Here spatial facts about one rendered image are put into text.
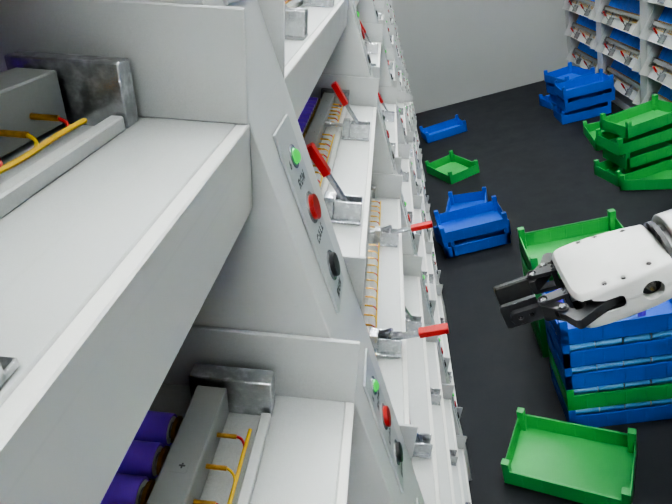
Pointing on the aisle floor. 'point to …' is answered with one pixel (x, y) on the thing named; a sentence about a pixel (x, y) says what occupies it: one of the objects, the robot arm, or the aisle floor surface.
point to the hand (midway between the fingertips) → (517, 302)
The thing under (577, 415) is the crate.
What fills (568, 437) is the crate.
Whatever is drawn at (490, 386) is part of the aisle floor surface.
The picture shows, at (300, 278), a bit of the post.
